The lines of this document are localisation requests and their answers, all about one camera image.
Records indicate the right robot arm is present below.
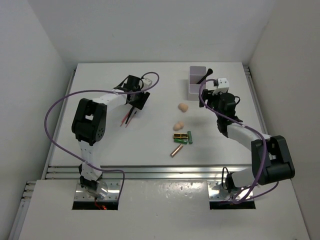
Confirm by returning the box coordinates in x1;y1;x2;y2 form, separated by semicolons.
199;89;296;192

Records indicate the white divided organizer box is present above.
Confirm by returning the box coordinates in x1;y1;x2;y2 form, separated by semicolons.
187;66;207;101

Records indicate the black gold lipstick case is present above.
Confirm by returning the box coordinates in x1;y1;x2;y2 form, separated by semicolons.
173;133;189;140

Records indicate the beige makeup sponge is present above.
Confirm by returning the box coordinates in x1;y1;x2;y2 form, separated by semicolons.
173;121;185;131
178;103;189;113

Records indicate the red thin liner brush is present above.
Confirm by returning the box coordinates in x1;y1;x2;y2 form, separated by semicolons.
125;110;137;128

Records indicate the green tube lying flat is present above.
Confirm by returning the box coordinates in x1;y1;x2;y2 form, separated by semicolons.
173;138;188;145

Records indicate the black round makeup brush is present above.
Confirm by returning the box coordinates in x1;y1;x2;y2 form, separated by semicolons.
125;106;135;124

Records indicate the upper beige makeup sponge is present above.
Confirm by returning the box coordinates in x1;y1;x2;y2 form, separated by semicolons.
178;103;189;113

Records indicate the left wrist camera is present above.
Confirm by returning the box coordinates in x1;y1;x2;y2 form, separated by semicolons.
141;78;153;89

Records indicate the rose gold lipstick tube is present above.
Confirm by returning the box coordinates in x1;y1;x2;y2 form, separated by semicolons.
170;144;184;158

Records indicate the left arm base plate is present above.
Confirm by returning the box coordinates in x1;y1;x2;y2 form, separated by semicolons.
73;181;121;202

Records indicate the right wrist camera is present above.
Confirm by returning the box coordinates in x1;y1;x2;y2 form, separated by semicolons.
217;77;230;91

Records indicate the pink makeup pencil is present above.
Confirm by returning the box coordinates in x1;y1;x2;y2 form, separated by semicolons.
120;112;129;127

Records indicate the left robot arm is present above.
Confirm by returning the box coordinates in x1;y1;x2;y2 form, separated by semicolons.
71;75;153;198

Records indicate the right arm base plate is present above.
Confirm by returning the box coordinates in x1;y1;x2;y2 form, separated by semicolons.
207;180;250;203

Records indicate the lower beige makeup sponge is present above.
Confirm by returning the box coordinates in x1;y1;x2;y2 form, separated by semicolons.
173;121;185;131

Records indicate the green tube upright side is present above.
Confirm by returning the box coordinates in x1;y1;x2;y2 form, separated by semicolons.
187;131;193;145

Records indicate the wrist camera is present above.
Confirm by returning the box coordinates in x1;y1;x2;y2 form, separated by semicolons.
141;78;153;89
217;77;230;91

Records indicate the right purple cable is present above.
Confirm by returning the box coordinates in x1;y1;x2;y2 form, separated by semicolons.
199;79;280;205

